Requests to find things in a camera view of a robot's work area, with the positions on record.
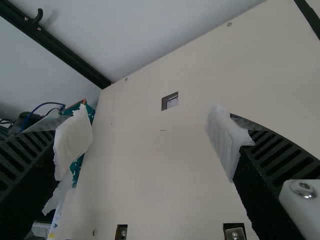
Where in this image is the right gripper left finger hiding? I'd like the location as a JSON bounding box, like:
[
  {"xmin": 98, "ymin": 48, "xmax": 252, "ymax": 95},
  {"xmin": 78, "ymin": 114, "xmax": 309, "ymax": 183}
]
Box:
[{"xmin": 0, "ymin": 103, "xmax": 94, "ymax": 240}]

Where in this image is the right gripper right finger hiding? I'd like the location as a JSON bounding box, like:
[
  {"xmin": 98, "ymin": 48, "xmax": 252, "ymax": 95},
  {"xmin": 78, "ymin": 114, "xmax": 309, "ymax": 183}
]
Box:
[{"xmin": 204, "ymin": 103, "xmax": 320, "ymax": 240}]

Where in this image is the teal shopping basket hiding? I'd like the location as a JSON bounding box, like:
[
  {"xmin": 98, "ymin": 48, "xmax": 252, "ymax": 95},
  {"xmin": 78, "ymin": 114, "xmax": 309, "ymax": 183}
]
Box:
[{"xmin": 59, "ymin": 98, "xmax": 98, "ymax": 191}]

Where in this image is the small square scanner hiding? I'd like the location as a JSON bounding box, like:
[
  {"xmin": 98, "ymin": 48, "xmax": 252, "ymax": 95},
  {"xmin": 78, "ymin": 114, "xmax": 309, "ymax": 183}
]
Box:
[{"xmin": 161, "ymin": 91, "xmax": 180, "ymax": 112}]

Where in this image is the black strip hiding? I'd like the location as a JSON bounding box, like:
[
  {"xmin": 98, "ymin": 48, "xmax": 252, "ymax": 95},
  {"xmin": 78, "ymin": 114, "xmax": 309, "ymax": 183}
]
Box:
[{"xmin": 293, "ymin": 0, "xmax": 320, "ymax": 41}]

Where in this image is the blue cable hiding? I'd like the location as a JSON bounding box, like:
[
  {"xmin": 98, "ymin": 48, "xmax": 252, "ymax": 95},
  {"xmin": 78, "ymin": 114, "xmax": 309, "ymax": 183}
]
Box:
[{"xmin": 21, "ymin": 101, "xmax": 66, "ymax": 133}]

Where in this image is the black post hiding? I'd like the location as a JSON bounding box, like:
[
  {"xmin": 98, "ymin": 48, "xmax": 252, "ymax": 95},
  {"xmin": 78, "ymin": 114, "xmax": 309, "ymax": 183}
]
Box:
[{"xmin": 0, "ymin": 4, "xmax": 113, "ymax": 90}]

